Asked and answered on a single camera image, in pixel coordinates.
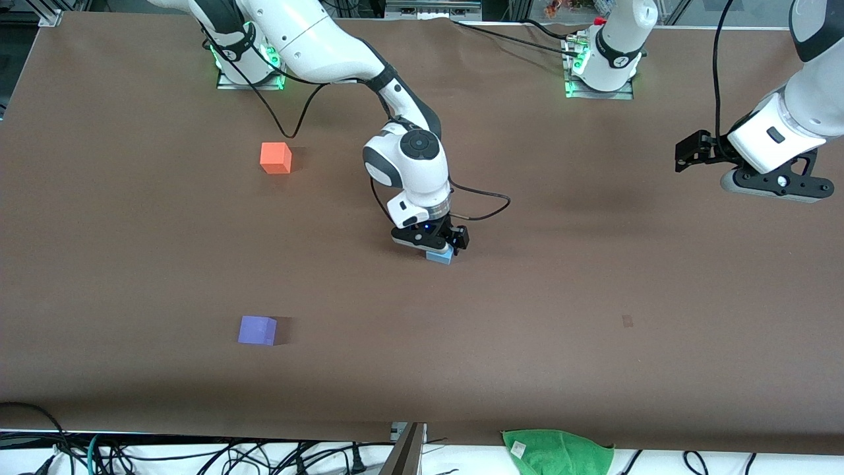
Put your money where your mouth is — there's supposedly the orange cube block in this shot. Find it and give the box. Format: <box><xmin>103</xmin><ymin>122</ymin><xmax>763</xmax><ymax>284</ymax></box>
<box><xmin>260</xmin><ymin>142</ymin><xmax>293</xmax><ymax>175</ymax></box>

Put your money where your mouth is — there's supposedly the brown table cover sheet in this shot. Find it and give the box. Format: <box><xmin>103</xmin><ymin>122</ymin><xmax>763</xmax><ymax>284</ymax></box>
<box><xmin>0</xmin><ymin>12</ymin><xmax>844</xmax><ymax>456</ymax></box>

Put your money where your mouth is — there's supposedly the aluminium profile post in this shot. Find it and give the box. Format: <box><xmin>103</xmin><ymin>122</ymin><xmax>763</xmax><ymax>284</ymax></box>
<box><xmin>379</xmin><ymin>422</ymin><xmax>427</xmax><ymax>475</ymax></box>

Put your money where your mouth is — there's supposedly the aluminium frame corner bracket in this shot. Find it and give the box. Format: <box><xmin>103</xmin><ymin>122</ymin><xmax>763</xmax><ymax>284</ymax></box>
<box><xmin>36</xmin><ymin>0</ymin><xmax>67</xmax><ymax>28</ymax></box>

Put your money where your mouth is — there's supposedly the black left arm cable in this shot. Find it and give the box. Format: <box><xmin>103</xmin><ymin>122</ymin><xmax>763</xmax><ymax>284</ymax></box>
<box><xmin>710</xmin><ymin>0</ymin><xmax>737</xmax><ymax>163</ymax></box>

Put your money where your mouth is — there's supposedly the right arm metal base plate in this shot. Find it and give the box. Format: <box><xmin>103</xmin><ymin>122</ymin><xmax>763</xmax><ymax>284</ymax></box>
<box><xmin>216</xmin><ymin>40</ymin><xmax>287</xmax><ymax>90</ymax></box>

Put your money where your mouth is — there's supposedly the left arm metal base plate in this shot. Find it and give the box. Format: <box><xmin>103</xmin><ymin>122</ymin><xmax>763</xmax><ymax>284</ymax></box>
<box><xmin>564</xmin><ymin>36</ymin><xmax>635</xmax><ymax>100</ymax></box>

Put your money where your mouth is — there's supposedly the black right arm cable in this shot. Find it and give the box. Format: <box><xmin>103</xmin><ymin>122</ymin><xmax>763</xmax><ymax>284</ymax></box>
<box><xmin>198</xmin><ymin>23</ymin><xmax>512</xmax><ymax>229</ymax></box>

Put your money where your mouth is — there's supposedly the grey background device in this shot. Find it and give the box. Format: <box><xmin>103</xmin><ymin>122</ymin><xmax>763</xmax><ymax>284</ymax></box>
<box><xmin>385</xmin><ymin>0</ymin><xmax>483</xmax><ymax>21</ymax></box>

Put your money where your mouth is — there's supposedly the thick black looped cable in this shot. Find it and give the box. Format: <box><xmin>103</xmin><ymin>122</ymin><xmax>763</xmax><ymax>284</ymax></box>
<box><xmin>0</xmin><ymin>402</ymin><xmax>75</xmax><ymax>475</ymax></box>

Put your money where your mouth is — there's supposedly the black cable to base plate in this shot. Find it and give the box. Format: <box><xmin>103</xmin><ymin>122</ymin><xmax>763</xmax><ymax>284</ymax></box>
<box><xmin>452</xmin><ymin>18</ymin><xmax>584</xmax><ymax>59</ymax></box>

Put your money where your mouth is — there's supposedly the green towel cloth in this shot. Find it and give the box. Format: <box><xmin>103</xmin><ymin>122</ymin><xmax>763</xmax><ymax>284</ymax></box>
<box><xmin>501</xmin><ymin>429</ymin><xmax>615</xmax><ymax>475</ymax></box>

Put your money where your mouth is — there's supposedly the purple cube block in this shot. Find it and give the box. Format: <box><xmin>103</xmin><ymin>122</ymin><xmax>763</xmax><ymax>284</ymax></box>
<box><xmin>238</xmin><ymin>315</ymin><xmax>278</xmax><ymax>346</ymax></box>

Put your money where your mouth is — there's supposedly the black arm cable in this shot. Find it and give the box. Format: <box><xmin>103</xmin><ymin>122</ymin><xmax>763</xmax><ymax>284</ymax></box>
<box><xmin>198</xmin><ymin>23</ymin><xmax>512</xmax><ymax>229</ymax></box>
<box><xmin>710</xmin><ymin>0</ymin><xmax>737</xmax><ymax>163</ymax></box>

